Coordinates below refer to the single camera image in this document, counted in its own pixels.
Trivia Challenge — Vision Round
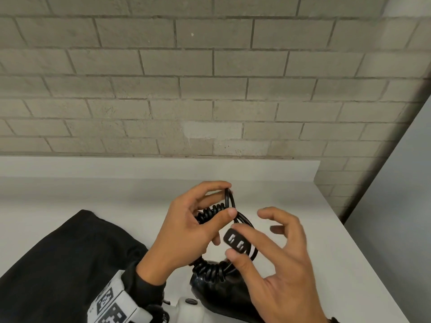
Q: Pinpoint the person's left hand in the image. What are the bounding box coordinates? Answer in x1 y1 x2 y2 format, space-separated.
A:
136 180 238 286

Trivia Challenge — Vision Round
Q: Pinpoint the person's right hand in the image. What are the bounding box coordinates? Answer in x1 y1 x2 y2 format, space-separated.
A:
224 206 329 323

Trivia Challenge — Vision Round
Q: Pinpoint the black power cord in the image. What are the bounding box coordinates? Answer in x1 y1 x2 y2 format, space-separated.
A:
190 188 259 283

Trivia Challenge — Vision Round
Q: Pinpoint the black hair dryer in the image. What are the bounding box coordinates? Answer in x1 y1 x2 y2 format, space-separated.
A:
189 271 267 323

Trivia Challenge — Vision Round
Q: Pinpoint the black cloth drawstring bag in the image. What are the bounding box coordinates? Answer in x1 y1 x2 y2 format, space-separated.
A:
0 210 149 323

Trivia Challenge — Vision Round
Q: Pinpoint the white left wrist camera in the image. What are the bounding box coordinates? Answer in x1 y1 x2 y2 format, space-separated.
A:
165 297 209 323

